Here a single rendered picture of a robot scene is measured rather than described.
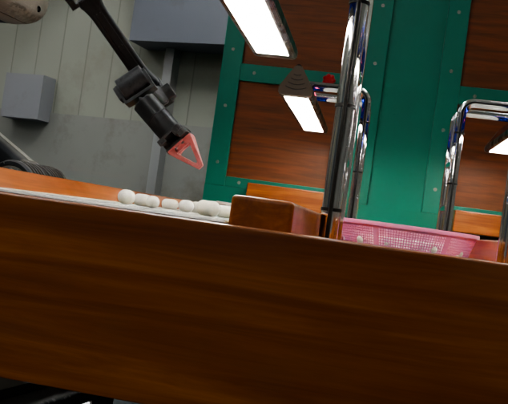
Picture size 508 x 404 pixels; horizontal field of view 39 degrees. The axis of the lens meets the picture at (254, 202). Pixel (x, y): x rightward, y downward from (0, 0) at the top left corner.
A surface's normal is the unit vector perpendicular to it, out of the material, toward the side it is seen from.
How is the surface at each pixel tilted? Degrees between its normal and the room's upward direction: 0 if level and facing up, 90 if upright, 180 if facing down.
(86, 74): 90
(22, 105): 90
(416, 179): 90
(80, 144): 90
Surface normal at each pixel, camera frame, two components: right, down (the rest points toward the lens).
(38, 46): -0.36, -0.07
